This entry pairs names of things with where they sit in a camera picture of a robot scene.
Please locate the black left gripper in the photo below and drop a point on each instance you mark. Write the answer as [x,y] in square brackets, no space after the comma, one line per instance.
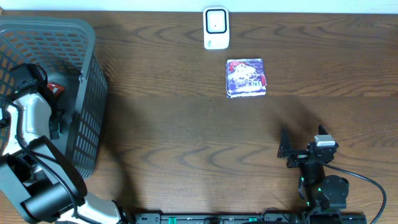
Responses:
[28,83]

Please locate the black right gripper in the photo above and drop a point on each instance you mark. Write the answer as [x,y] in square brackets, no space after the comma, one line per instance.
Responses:
[298,156]

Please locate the orange snack bar wrapper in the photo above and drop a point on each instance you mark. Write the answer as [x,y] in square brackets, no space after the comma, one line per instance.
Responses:
[55,88]

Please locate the purple snack bag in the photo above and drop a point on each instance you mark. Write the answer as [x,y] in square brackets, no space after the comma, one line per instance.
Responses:
[245,77]

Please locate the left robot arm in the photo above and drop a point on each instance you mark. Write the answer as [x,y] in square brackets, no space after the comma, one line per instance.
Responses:
[37,178]

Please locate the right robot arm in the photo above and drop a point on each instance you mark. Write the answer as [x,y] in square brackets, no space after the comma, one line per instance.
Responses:
[325,194]

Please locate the white barcode scanner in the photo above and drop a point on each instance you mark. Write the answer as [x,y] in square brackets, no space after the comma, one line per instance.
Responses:
[216,34]

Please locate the grey plastic shopping basket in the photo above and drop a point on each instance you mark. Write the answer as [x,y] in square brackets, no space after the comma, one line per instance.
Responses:
[64,48]

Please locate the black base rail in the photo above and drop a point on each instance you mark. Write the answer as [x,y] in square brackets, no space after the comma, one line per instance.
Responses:
[272,217]

